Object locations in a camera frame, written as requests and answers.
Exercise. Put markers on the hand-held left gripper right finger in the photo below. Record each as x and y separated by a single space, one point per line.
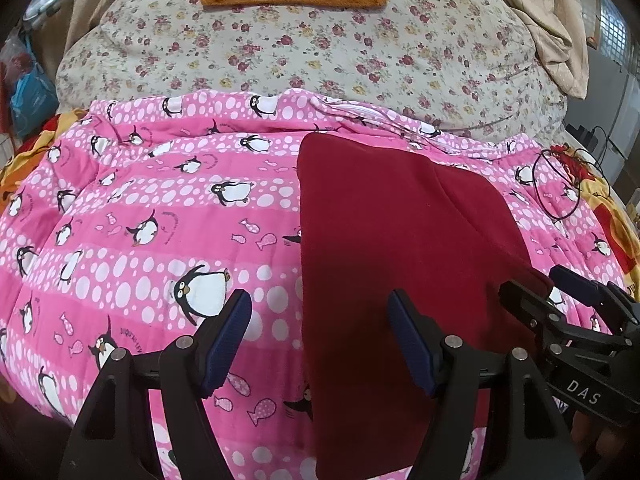
407 340

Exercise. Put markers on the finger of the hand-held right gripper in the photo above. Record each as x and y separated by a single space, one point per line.
525 305
575 280

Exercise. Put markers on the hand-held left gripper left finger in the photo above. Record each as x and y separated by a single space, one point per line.
230 340

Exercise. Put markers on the dark red garment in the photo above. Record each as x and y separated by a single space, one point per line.
400 220

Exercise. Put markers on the person's right hand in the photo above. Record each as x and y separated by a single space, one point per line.
582 427

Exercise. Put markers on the black charger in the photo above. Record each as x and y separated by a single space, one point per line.
587 141

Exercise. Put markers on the pink penguin print blanket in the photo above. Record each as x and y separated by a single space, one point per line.
150 220

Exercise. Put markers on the beige sheet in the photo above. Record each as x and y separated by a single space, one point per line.
550 35

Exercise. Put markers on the window with metal grille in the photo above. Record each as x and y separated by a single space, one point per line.
612 15

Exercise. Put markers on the floral print quilt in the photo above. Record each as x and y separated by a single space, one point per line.
300 50

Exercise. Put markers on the blue plastic bag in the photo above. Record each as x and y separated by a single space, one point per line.
32 95

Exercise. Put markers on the red plastic bag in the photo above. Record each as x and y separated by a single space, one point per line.
10 75

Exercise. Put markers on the beige curtain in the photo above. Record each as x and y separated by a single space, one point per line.
95 0

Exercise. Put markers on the grey plastic object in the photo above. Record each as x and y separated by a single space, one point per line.
47 2

